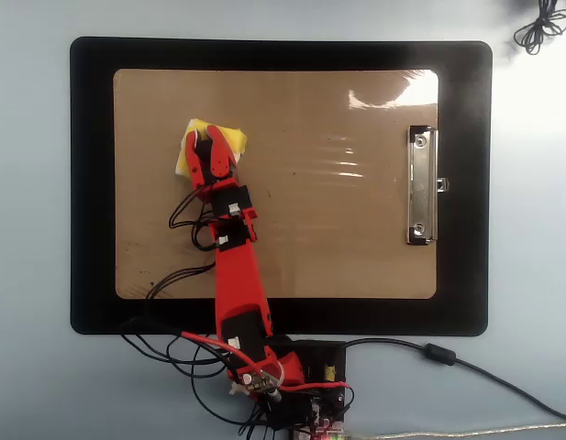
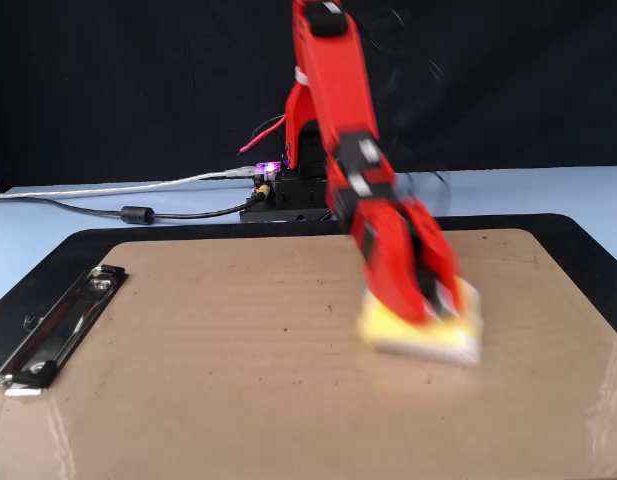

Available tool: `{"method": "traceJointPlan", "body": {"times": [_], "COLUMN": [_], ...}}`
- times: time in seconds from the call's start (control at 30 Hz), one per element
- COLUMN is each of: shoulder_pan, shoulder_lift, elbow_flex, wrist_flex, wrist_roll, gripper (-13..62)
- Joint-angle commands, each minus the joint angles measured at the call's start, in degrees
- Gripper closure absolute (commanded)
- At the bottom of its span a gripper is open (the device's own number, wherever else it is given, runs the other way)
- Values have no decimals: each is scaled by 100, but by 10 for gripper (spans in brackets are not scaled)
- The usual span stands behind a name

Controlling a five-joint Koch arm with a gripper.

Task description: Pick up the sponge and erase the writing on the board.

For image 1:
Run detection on red wire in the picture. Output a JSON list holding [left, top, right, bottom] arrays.
[[180, 330, 349, 396]]

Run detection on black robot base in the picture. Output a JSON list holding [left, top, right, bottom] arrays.
[[263, 336, 349, 428]]

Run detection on silver braided USB cable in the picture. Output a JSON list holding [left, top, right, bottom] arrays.
[[350, 422, 566, 440]]

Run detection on black power cable with ferrite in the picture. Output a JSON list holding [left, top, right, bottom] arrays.
[[340, 337, 566, 423]]

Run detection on black coiled cable bundle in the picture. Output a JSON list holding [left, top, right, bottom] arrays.
[[512, 0, 566, 56]]

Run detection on brown clipboard board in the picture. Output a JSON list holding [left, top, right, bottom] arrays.
[[112, 68, 440, 301]]

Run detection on controller circuit board with LED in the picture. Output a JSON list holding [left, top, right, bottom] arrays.
[[289, 398, 353, 440]]

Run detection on black rectangular mat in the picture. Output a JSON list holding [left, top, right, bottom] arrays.
[[69, 36, 494, 338]]

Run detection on thin black servo wires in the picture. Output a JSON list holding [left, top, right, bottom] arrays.
[[118, 184, 275, 440]]

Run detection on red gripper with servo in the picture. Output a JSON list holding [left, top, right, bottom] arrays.
[[183, 124, 241, 197]]

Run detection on silver metal clipboard clip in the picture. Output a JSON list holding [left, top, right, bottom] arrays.
[[405, 124, 451, 247]]

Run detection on yellow sponge with black knob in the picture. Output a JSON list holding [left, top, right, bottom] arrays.
[[172, 117, 249, 182]]

